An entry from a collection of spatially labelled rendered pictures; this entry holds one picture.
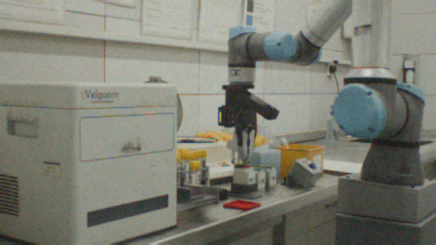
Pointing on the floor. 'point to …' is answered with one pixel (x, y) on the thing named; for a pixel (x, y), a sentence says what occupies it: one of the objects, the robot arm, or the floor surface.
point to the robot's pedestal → (383, 230)
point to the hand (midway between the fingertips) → (246, 158)
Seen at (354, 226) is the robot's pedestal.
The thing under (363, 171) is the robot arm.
